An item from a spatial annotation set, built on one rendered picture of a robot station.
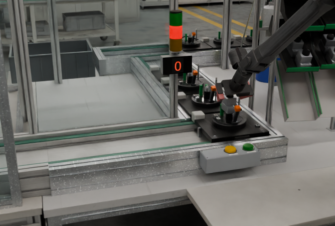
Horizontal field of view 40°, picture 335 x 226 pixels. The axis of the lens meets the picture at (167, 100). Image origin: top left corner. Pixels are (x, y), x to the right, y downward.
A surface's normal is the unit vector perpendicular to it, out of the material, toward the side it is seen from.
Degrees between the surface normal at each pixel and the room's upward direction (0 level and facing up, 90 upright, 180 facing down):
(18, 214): 90
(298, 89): 45
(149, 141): 0
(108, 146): 0
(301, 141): 0
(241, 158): 90
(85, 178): 90
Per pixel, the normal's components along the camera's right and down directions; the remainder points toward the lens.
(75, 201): 0.00, -0.94
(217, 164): 0.27, 0.33
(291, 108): 0.07, -0.42
